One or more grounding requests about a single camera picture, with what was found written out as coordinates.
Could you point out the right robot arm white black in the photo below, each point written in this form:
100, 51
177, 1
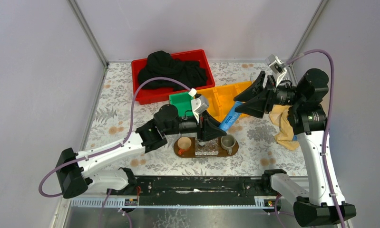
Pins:
324, 202

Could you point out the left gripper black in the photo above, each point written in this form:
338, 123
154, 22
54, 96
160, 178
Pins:
201, 126

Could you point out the orange cup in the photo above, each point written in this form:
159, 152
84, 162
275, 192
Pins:
184, 144

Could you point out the green plastic bin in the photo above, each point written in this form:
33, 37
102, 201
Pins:
180, 105

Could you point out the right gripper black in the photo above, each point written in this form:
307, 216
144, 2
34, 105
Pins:
255, 106

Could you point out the grey cup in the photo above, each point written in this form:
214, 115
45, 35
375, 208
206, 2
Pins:
227, 143

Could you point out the yellow cloth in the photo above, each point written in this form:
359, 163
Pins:
285, 136

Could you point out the yellow bin with toothpaste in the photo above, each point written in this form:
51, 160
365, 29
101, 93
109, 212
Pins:
226, 94

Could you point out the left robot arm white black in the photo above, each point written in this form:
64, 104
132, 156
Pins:
84, 170

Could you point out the black cloth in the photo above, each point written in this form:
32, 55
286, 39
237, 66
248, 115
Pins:
161, 64

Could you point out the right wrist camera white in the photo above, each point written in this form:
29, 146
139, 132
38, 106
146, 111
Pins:
278, 68

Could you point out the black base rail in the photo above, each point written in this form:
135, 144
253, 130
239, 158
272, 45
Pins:
198, 190

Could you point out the clear textured glass holder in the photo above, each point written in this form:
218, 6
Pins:
210, 149

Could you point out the brown wooden oval tray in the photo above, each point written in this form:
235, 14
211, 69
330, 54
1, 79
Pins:
191, 152

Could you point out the blue toothpaste tube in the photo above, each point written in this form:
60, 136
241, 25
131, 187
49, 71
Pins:
231, 117

